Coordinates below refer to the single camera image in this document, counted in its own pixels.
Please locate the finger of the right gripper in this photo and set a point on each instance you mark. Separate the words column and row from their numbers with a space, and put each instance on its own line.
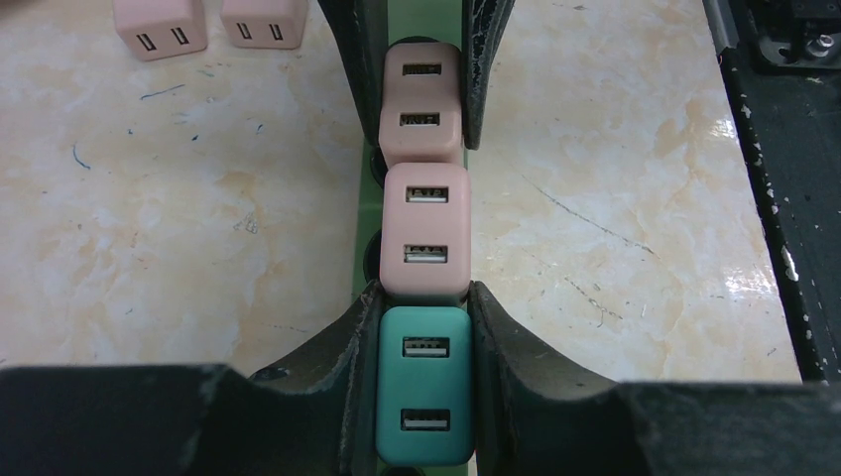
column 483, row 25
column 360, row 29

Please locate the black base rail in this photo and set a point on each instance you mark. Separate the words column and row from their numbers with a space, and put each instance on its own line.
column 780, row 61

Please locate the green long power strip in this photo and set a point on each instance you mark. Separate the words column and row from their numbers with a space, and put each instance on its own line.
column 408, row 22

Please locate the pink plug green strip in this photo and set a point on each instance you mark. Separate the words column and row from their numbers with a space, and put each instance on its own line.
column 421, row 115
column 426, row 233

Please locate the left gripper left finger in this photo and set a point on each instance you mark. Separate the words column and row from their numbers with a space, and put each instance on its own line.
column 309, row 413

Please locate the teal plug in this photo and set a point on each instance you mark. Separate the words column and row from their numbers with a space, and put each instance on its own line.
column 424, row 414

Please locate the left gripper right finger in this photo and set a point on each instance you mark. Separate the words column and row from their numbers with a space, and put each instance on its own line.
column 540, row 413

